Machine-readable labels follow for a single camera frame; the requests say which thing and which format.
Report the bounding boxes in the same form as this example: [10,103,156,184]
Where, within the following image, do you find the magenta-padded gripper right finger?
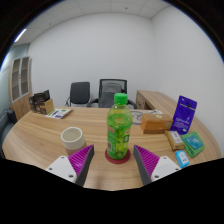
[132,144,183,186]

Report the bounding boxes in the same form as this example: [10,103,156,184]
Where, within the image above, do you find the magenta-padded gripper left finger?
[45,144,95,187]

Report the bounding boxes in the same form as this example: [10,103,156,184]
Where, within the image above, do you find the green drink bottle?
[106,92,134,160]

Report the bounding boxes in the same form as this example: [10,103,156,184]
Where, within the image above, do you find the tan snack packet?
[164,129,186,151]

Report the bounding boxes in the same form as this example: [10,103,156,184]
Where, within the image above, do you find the white and brown cup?
[60,126,87,156]

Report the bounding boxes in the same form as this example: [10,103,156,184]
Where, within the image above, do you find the green folded cloth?
[180,131,205,159]

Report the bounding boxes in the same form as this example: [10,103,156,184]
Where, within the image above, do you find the blue flat packet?
[184,134,203,151]

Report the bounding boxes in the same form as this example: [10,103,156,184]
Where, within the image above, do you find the orange cardboard box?
[139,113,174,135]

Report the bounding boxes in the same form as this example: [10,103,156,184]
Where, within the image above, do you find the flat round red coaster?
[104,148,132,165]

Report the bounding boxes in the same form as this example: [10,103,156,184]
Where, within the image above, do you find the white printed leaflet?
[45,108,73,120]

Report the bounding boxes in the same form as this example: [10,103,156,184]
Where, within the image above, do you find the purple standing pouch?
[170,95,198,136]

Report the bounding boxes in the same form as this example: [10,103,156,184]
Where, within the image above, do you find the paper with round print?
[130,109,164,126]

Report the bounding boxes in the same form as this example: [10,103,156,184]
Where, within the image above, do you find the dark sofa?
[0,108,18,158]

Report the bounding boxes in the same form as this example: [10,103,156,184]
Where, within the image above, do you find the wooden side desk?
[135,89,181,116]

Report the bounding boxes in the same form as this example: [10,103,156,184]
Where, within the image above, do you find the dark brown open box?
[28,89,55,116]

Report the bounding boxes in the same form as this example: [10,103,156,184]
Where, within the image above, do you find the grey padded office chair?
[64,81,92,108]

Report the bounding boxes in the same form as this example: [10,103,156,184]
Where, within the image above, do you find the black mesh office chair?
[87,78,138,109]

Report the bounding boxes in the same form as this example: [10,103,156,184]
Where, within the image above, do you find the wooden glass-door shelf unit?
[8,55,33,121]

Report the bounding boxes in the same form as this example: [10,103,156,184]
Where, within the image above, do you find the long ceiling light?
[13,28,28,43]

